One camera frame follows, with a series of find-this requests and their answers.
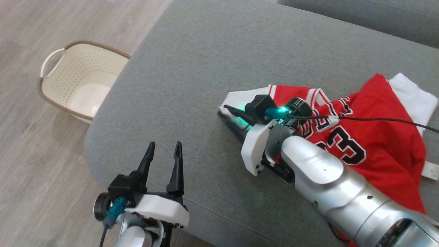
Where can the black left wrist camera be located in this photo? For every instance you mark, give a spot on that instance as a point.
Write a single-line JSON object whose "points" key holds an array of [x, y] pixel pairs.
{"points": [[125, 187]]}

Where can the cream plastic laundry basket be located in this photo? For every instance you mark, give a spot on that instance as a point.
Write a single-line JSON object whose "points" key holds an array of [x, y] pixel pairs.
{"points": [[85, 79]]}

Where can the grey sofa back cushion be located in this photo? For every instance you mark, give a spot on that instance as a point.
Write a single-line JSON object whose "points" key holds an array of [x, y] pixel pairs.
{"points": [[377, 17]]}

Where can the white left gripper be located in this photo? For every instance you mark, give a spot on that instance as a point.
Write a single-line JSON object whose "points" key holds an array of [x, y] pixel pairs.
{"points": [[161, 209]]}

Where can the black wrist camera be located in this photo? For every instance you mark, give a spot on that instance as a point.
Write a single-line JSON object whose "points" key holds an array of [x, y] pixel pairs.
{"points": [[260, 106], [125, 187]]}

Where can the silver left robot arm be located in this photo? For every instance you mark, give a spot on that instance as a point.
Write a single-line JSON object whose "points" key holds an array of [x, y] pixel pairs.
{"points": [[133, 236]]}

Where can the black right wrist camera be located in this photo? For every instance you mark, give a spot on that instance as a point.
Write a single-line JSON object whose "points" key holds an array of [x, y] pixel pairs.
{"points": [[260, 106]]}

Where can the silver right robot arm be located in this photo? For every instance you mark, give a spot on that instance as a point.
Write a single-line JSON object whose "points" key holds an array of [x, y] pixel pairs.
{"points": [[336, 185]]}

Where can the red basketball jersey number 23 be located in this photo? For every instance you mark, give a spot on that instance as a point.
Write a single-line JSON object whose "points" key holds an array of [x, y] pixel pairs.
{"points": [[387, 147]]}

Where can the grey sofa seat cushion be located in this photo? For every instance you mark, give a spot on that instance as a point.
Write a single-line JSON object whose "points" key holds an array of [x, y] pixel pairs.
{"points": [[205, 68]]}

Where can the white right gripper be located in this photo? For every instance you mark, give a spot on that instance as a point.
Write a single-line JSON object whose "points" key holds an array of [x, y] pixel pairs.
{"points": [[252, 147]]}

